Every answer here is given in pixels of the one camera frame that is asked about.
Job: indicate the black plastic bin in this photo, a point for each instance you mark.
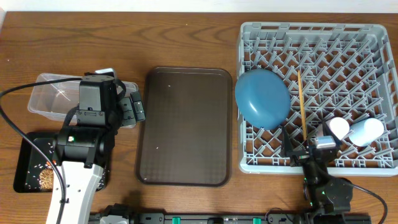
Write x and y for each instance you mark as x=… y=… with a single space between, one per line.
x=74 y=159

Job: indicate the wooden chopstick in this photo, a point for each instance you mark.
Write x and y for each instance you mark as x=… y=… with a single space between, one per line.
x=302 y=108

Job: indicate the light blue cup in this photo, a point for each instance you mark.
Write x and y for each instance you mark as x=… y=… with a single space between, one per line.
x=366 y=131

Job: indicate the white rice pile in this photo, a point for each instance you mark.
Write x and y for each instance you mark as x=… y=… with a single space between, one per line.
x=37 y=163

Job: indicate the grey dishwasher rack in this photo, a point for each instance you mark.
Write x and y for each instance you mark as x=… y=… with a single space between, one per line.
x=347 y=71

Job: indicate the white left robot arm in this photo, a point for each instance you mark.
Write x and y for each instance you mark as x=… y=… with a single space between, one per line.
x=73 y=207

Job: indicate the clear plastic bin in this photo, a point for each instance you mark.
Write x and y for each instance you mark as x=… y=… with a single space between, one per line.
x=53 y=96

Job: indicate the brown food scrap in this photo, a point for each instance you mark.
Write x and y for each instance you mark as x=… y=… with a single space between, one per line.
x=46 y=179

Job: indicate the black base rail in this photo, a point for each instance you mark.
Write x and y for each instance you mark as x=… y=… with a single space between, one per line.
x=119 y=213

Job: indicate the brown plastic tray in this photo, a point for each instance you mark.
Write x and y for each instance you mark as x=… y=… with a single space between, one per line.
x=186 y=136

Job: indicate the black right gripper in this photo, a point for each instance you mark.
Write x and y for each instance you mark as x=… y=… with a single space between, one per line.
x=287 y=151

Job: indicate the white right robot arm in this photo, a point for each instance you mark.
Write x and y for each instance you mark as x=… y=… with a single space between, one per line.
x=329 y=196

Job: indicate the dark blue plate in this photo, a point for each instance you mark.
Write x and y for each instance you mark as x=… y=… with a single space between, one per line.
x=262 y=98

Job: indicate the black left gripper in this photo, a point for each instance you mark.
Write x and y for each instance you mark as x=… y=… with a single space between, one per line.
x=134 y=114

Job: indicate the pink cup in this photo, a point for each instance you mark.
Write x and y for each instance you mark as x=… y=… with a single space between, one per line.
x=338 y=125

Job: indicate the orange carrot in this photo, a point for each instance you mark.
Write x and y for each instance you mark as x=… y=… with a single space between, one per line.
x=49 y=163

